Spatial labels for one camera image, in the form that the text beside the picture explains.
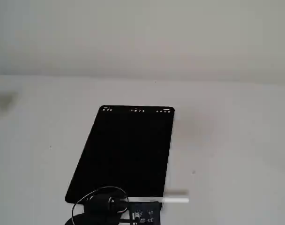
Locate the black tablet with silver edge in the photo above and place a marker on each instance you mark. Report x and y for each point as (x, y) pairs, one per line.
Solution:
(123, 152)

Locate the white stylus pencil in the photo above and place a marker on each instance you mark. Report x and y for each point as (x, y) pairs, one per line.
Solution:
(175, 200)

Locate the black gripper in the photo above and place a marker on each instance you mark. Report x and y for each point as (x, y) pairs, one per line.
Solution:
(102, 203)

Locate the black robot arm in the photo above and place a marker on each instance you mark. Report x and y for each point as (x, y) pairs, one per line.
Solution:
(95, 219)

